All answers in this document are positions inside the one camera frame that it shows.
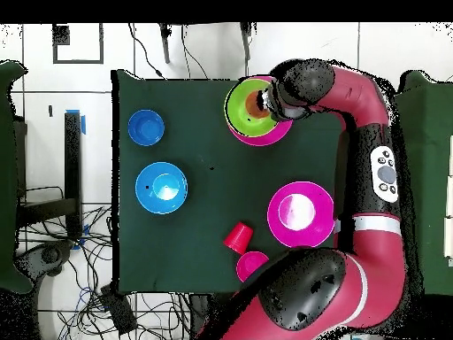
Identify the red cup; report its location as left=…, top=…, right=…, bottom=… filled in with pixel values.
left=222, top=221, right=255, bottom=256

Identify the large pink bowl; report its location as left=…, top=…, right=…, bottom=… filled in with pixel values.
left=266, top=181, right=335, bottom=248
left=227, top=74, right=294, bottom=147

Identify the green bowl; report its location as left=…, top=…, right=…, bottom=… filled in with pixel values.
left=223, top=77, right=280, bottom=138

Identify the orange cup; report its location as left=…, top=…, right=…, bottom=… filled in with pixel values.
left=244, top=89, right=271, bottom=119

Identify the light blue bowl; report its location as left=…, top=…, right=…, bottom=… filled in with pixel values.
left=134, top=161, right=189, bottom=215

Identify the small pink bowl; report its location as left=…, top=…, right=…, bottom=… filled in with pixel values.
left=235, top=251, right=270, bottom=283

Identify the dark green table cloth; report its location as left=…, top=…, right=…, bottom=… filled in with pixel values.
left=393, top=69, right=453, bottom=297
left=0, top=59, right=34, bottom=295
left=111, top=69, right=349, bottom=297

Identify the small dark blue bowl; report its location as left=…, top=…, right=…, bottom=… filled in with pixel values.
left=127, top=108, right=165, bottom=147

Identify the black stand leg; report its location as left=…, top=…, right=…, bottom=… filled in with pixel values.
left=239, top=23, right=253, bottom=62
left=157, top=23, right=172, bottom=65

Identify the black metal stand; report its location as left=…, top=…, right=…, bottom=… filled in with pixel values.
left=17, top=111, right=83, bottom=240

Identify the bundle of cables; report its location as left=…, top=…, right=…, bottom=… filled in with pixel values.
left=17, top=185, right=118, bottom=340

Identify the black cable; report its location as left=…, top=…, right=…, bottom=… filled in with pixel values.
left=127, top=23, right=165, bottom=79

